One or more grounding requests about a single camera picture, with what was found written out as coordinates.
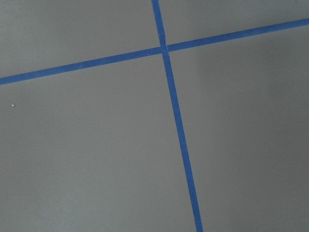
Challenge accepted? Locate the long blue tape strip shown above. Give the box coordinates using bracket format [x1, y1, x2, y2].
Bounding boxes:
[0, 18, 309, 85]

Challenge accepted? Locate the crossing blue tape strip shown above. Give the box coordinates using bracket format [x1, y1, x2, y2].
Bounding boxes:
[152, 0, 203, 232]

